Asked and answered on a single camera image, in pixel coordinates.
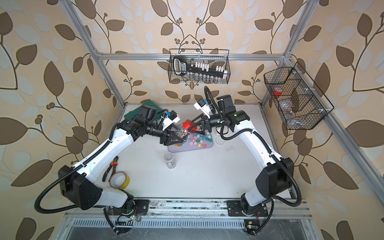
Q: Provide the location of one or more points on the green plastic block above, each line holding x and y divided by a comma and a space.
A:
131, 114

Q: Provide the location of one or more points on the black wire basket right wall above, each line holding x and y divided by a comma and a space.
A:
304, 103

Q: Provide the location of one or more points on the black wire basket back wall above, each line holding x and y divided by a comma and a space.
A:
213, 57

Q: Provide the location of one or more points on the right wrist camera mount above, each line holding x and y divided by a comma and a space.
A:
223, 105

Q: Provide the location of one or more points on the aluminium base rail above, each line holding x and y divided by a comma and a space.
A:
189, 214

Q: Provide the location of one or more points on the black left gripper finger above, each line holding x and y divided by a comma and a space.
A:
172, 133
169, 140

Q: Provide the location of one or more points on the clear jar of star candies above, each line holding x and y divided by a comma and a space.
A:
219, 130

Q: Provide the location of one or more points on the red lidded jar in basket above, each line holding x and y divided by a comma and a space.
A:
277, 91

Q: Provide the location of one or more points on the yellow tape roll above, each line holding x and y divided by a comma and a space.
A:
119, 181

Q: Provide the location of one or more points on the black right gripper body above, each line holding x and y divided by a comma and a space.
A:
216, 120

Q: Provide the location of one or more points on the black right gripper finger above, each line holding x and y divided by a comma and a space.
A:
201, 121
202, 131

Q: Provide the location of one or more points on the orange black pliers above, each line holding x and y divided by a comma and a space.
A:
112, 168

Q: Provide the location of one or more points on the red lidded clear jar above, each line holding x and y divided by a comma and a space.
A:
184, 134

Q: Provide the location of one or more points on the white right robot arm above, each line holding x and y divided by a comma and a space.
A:
276, 178

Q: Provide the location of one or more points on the black socket set holder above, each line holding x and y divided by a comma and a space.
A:
182, 67

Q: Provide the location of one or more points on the pile of star candies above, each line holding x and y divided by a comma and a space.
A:
200, 141

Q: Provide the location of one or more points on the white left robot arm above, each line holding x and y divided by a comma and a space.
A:
77, 183

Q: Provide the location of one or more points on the black wire basket wall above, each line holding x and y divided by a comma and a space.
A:
304, 103
213, 57

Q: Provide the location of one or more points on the lilac plastic tray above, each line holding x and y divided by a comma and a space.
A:
182, 147

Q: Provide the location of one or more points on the aluminium frame post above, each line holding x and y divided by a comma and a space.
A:
285, 59

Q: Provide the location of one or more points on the clear jar lid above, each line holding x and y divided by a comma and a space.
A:
219, 141

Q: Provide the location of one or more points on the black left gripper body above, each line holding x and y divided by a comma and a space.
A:
154, 131

